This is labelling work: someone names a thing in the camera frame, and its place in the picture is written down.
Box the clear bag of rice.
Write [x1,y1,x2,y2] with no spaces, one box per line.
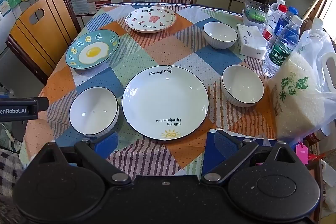
[267,51,331,141]

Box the beige kitchen cabinet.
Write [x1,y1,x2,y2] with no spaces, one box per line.
[193,0,263,13]

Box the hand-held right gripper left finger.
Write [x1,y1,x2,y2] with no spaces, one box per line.
[34,131,132,185]

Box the large white plate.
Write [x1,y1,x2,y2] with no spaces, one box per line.
[121,65,210,141]

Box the blue cap water bottle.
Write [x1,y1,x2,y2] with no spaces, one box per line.
[273,6,299,38]

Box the pink bear plate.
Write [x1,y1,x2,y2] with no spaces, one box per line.
[125,6,177,34]

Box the pink tag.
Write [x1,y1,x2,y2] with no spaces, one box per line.
[295,142,308,165]

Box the white plastic container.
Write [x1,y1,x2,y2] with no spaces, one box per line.
[241,9,266,27]

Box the teal fried egg plate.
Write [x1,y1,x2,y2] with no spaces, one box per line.
[65,29,120,70]

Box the wooden chair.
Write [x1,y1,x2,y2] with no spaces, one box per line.
[6,0,82,85]

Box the patchwork tablecloth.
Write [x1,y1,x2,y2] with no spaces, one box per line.
[20,1,279,180]

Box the dark knitted cloth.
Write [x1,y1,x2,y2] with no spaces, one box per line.
[0,148,25,214]

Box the white plastic bag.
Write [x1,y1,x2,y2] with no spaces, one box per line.
[314,35,336,137]

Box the red cap water bottle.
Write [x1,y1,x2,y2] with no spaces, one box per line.
[262,4,288,42]

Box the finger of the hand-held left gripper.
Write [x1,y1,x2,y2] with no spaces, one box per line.
[37,98,49,112]

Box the blue folder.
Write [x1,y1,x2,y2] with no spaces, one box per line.
[202,130,265,180]

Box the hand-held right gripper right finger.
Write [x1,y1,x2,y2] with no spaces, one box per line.
[201,131,298,185]

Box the clear spouted pouch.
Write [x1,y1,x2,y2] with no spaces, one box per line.
[297,17,328,62]

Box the green label water bottle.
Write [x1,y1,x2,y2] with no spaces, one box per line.
[262,16,303,78]

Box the white tissue pack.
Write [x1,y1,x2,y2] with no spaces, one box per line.
[236,24,268,60]

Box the white cap water bottle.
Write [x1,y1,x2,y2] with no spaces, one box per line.
[263,0,286,36]

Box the green plastic basket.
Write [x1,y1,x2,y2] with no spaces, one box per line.
[245,0,271,24]

